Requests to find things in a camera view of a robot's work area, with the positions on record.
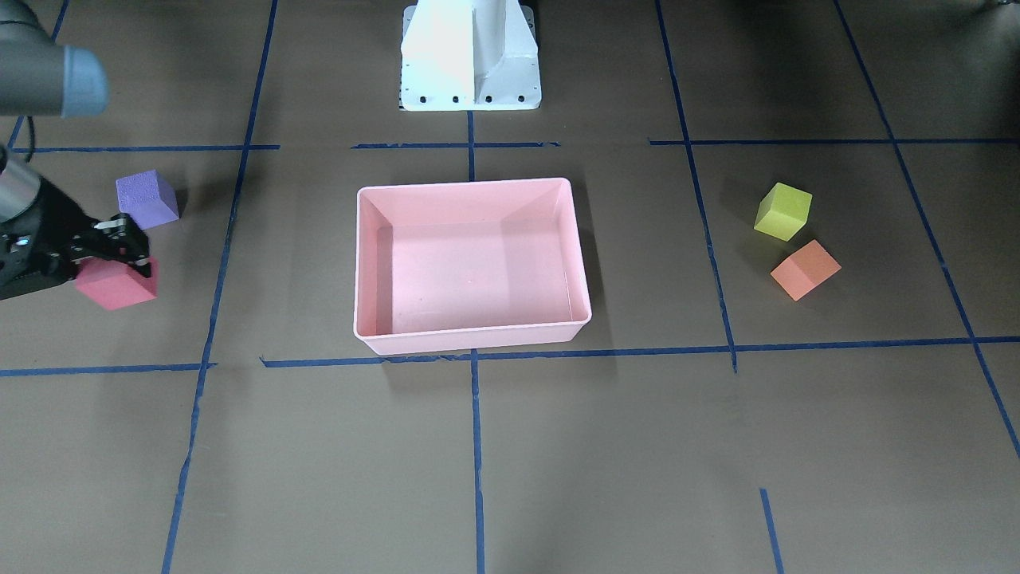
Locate orange foam cube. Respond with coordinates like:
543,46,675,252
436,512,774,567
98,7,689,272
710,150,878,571
770,239,842,301

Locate pink plastic bin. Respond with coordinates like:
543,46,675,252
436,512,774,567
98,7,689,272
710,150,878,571
352,177,593,356

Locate purple foam cube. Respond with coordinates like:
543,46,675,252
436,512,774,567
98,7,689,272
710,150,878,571
114,170,179,231

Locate yellow-green foam cube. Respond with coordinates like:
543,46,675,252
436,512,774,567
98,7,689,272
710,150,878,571
753,182,813,242

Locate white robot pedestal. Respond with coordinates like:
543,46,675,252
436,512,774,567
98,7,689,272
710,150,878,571
398,1,543,112

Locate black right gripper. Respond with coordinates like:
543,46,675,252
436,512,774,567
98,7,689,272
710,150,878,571
1,179,152,299

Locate red foam cube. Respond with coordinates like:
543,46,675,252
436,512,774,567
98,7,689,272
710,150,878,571
74,258,159,310

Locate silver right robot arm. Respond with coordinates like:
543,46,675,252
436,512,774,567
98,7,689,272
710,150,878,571
1,1,155,299

